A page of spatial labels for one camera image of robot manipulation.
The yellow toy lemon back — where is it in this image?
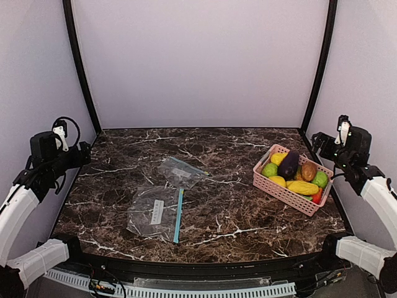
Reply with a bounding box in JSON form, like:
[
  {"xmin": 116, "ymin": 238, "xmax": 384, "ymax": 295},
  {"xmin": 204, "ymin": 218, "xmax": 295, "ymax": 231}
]
[{"xmin": 270, "ymin": 153, "xmax": 288, "ymax": 166}]

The yellow toy lemon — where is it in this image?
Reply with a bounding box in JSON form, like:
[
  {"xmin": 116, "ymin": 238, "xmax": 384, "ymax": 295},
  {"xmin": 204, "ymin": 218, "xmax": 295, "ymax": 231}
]
[
  {"xmin": 269, "ymin": 176, "xmax": 287, "ymax": 187},
  {"xmin": 270, "ymin": 153, "xmax": 288, "ymax": 166}
]

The yellow toy lemon front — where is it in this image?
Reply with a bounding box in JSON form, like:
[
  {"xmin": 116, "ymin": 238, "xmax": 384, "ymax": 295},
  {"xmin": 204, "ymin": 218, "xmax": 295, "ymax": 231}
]
[{"xmin": 269, "ymin": 176, "xmax": 287, "ymax": 187}]

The large clear zip bag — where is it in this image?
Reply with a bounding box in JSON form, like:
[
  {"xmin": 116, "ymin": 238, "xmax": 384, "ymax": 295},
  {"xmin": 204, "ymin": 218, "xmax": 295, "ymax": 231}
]
[{"xmin": 127, "ymin": 186, "xmax": 184, "ymax": 243}]

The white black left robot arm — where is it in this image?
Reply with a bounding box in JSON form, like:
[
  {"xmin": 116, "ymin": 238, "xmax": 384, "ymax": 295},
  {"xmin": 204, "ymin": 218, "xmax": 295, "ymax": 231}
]
[{"xmin": 1, "ymin": 142, "xmax": 91, "ymax": 297}]

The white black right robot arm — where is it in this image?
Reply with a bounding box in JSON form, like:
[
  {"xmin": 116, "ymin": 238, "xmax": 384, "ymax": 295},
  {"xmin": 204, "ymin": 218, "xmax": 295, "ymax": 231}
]
[{"xmin": 311, "ymin": 127, "xmax": 396, "ymax": 294}]

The small clear zip bag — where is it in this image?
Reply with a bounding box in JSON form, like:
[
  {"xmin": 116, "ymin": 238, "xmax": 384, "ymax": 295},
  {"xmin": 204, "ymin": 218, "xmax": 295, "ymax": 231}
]
[{"xmin": 158, "ymin": 156, "xmax": 210, "ymax": 189}]

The brown toy potato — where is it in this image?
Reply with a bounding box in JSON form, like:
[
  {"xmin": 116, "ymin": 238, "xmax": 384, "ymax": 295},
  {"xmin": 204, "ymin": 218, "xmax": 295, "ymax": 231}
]
[{"xmin": 301, "ymin": 162, "xmax": 317, "ymax": 182}]

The green toy vegetable right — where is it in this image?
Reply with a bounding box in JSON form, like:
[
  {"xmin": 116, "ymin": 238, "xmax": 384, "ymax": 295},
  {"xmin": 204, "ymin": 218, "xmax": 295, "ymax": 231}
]
[{"xmin": 311, "ymin": 171, "xmax": 328, "ymax": 189}]

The green toy vegetable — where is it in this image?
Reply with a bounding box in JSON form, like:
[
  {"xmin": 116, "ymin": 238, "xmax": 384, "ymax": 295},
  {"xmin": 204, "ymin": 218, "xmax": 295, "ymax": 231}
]
[
  {"xmin": 311, "ymin": 171, "xmax": 328, "ymax": 189},
  {"xmin": 261, "ymin": 163, "xmax": 278, "ymax": 178}
]

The purple toy eggplant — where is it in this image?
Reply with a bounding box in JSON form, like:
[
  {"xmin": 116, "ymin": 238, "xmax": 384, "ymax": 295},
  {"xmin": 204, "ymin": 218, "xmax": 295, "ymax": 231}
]
[{"xmin": 277, "ymin": 151, "xmax": 300, "ymax": 181}]

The orange red toy pepper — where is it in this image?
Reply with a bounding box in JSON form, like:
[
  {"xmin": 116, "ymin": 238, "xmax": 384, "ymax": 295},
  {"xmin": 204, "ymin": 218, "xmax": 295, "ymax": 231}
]
[{"xmin": 311, "ymin": 187, "xmax": 323, "ymax": 204}]

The green toy vegetable left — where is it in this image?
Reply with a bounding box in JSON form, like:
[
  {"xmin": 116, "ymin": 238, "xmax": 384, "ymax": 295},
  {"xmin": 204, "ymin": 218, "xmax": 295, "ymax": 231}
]
[{"xmin": 261, "ymin": 163, "xmax": 278, "ymax": 178}]

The pink plastic basket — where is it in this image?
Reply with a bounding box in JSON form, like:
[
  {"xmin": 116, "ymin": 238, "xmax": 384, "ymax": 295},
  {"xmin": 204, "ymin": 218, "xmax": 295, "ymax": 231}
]
[{"xmin": 253, "ymin": 144, "xmax": 333, "ymax": 216}]

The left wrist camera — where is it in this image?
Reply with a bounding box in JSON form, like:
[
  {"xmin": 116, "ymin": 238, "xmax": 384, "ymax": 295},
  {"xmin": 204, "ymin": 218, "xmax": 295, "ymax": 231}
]
[{"xmin": 51, "ymin": 116, "xmax": 81, "ymax": 152}]

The black front rail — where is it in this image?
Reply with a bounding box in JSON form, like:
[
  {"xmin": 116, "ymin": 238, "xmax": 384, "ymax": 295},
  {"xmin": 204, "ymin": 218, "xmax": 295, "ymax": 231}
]
[{"xmin": 59, "ymin": 233, "xmax": 351, "ymax": 284}]

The black right frame post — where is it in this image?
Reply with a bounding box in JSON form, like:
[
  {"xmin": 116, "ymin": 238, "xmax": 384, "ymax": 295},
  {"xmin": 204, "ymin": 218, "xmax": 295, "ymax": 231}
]
[{"xmin": 300, "ymin": 0, "xmax": 339, "ymax": 134}]

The black frame post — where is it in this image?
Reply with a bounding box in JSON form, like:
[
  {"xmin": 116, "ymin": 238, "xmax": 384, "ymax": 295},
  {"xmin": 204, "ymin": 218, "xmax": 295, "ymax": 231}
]
[
  {"xmin": 300, "ymin": 0, "xmax": 339, "ymax": 134},
  {"xmin": 62, "ymin": 0, "xmax": 102, "ymax": 135}
]

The white slotted cable duct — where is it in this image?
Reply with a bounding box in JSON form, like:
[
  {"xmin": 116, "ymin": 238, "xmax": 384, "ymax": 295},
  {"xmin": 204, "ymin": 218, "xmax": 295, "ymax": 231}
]
[{"xmin": 44, "ymin": 269, "xmax": 296, "ymax": 298}]

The black left frame post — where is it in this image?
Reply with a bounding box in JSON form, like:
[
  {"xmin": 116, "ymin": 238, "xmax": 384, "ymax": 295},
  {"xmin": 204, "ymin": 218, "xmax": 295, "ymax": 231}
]
[{"xmin": 62, "ymin": 0, "xmax": 102, "ymax": 135}]

